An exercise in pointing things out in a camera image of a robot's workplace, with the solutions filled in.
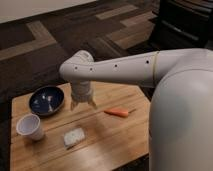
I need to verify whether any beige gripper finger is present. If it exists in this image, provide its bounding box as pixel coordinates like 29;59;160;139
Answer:
70;101;78;111
88;99;97;109

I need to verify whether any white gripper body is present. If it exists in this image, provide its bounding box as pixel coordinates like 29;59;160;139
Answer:
71;81;93;103

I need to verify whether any dark blue ceramic bowl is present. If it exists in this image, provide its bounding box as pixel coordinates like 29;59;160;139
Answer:
28;86;64;117

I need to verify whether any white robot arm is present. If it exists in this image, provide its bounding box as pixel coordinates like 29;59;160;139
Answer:
59;48;213;171

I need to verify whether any orange carrot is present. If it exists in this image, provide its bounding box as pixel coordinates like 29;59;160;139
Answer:
105;108;134;118

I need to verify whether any white paper cup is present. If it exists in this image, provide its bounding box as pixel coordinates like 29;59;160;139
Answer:
16;114;44;141

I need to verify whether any black office chair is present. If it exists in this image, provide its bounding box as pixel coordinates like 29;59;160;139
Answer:
148;0;213;50

